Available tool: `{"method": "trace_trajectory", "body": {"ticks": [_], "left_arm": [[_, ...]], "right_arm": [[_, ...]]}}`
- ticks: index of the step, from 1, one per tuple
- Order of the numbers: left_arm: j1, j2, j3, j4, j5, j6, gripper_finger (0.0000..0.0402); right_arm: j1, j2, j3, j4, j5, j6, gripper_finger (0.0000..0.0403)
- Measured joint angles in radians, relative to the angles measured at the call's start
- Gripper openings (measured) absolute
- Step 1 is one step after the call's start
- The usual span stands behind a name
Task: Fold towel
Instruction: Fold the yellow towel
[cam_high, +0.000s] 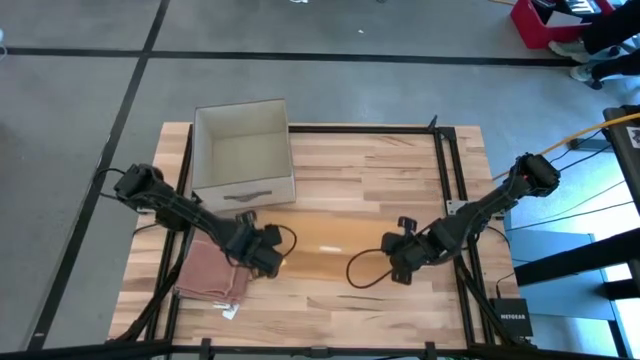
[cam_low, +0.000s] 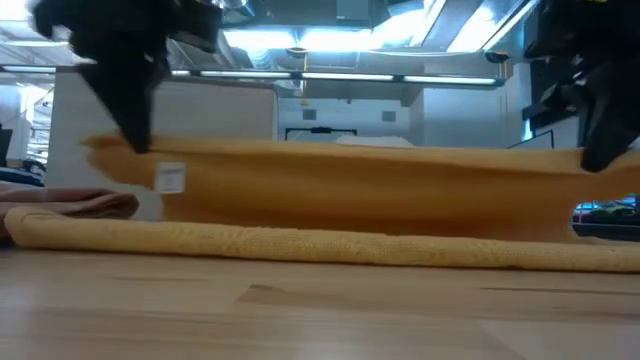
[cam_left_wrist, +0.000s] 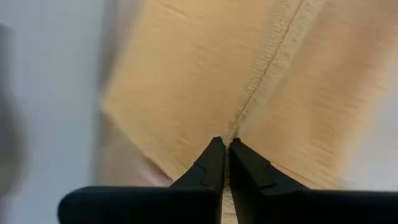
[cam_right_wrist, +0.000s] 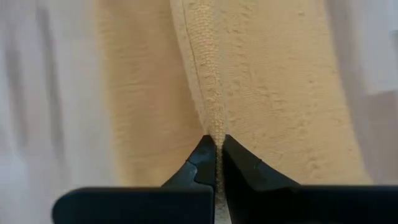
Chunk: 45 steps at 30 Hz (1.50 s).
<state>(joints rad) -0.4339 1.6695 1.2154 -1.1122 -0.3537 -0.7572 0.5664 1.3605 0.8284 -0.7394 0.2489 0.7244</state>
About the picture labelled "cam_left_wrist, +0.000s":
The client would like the yellow towel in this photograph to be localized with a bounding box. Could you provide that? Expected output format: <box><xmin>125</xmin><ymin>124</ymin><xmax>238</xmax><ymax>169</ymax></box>
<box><xmin>101</xmin><ymin>0</ymin><xmax>394</xmax><ymax>224</ymax></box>

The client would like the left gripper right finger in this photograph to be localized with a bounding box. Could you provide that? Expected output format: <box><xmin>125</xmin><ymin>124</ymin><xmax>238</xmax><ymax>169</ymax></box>
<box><xmin>229</xmin><ymin>138</ymin><xmax>310</xmax><ymax>200</ymax></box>

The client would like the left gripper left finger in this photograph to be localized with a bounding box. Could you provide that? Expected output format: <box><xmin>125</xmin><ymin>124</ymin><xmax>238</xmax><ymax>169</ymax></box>
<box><xmin>170</xmin><ymin>136</ymin><xmax>226</xmax><ymax>191</ymax></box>

